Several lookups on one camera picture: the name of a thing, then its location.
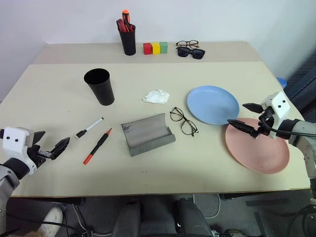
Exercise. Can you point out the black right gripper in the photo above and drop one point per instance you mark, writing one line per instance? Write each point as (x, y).
(265, 123)

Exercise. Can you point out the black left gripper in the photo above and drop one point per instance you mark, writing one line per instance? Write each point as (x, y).
(34, 155)

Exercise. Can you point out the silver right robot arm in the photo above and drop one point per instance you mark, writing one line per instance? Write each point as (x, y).
(306, 138)

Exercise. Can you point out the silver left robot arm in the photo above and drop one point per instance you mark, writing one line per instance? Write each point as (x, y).
(7, 182)

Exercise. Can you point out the pink plate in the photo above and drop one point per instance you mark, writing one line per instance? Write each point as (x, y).
(261, 153)

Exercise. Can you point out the blue plate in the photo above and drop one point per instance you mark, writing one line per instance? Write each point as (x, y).
(212, 105)

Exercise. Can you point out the white marker with black cap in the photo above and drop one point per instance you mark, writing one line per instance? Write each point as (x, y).
(91, 127)

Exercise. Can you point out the red marker pen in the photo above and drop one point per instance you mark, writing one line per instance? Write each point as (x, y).
(97, 145)

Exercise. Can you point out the blue round object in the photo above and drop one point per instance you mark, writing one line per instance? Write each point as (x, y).
(282, 82)

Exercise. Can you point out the dark ribbed panel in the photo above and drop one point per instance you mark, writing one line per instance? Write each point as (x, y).
(302, 79)

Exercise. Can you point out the thin framed tortoiseshell glasses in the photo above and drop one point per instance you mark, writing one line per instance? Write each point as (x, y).
(183, 115)

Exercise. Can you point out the empty black plastic cup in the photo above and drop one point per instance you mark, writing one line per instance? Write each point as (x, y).
(102, 91)

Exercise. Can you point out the white shoe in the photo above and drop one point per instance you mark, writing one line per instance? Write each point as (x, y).
(51, 219)

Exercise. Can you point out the tortoiseshell glasses with folded arms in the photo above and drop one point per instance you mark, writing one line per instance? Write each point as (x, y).
(195, 43)

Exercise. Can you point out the black sunglasses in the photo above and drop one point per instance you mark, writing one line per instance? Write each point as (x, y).
(184, 52)

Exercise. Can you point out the crumpled white tissue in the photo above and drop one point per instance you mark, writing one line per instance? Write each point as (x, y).
(156, 96)

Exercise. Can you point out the open grey glasses case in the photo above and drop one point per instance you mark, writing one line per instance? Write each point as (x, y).
(145, 134)

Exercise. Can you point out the dark rounded robot leg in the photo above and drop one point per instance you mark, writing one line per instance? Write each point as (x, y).
(192, 219)
(127, 219)

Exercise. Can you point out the green cube block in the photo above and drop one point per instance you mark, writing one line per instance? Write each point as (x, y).
(163, 47)

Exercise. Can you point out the yellow cube block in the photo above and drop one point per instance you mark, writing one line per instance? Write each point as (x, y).
(155, 48)

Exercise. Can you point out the red cube block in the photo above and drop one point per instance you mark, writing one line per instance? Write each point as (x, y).
(147, 48)

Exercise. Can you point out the black cup tool holder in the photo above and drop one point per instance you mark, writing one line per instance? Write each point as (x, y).
(128, 43)

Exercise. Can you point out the orange capped black screwdriver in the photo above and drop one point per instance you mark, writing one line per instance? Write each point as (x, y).
(126, 18)

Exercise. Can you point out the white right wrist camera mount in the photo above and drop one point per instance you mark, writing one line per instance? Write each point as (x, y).
(277, 106)

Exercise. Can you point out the black table frame bar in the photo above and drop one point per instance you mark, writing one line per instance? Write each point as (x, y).
(254, 195)
(49, 200)

